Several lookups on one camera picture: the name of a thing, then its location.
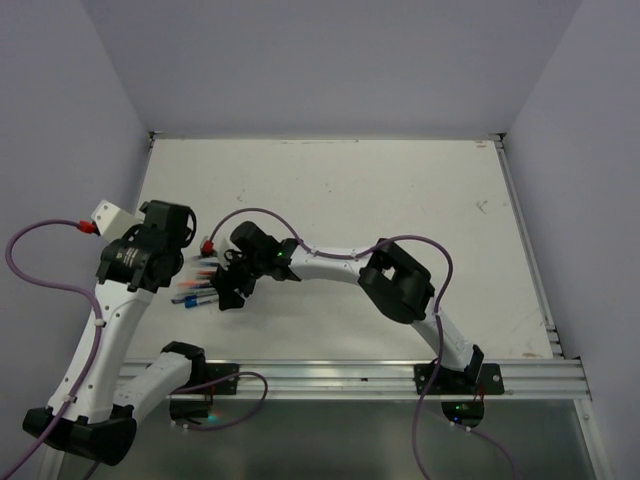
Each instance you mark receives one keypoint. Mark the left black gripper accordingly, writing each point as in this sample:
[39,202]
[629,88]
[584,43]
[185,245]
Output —
[132,233]

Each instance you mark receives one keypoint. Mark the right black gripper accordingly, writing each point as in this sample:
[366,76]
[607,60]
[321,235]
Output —
[226,279]

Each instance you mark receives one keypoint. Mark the purple pen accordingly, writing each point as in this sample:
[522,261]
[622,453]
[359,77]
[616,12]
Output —
[203,262]

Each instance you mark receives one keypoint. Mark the blue capped pen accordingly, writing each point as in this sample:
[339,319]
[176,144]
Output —
[196,301]

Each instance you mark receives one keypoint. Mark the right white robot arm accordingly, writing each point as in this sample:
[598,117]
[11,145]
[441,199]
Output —
[394,281]

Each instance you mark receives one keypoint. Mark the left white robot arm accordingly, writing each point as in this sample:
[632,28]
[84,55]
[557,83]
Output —
[89,415]

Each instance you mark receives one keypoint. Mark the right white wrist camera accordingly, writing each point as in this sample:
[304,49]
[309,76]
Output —
[216,248]

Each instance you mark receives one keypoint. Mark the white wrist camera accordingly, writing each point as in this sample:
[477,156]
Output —
[112,222]
[216,248]

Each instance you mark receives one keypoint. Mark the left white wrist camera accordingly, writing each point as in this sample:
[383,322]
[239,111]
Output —
[112,222]

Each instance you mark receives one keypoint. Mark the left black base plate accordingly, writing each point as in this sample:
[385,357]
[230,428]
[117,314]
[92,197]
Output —
[212,379]

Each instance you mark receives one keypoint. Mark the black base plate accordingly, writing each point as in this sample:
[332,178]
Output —
[492,377]
[212,379]

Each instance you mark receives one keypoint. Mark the aluminium front rail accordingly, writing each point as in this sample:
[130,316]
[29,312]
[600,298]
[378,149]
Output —
[325,380]

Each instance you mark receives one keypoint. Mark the aluminium rail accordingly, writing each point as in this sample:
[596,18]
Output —
[325,380]
[499,143]

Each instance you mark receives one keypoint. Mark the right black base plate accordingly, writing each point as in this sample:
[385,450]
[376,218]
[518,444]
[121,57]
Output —
[492,377]

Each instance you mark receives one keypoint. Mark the aluminium right side rail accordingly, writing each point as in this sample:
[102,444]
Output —
[499,143]

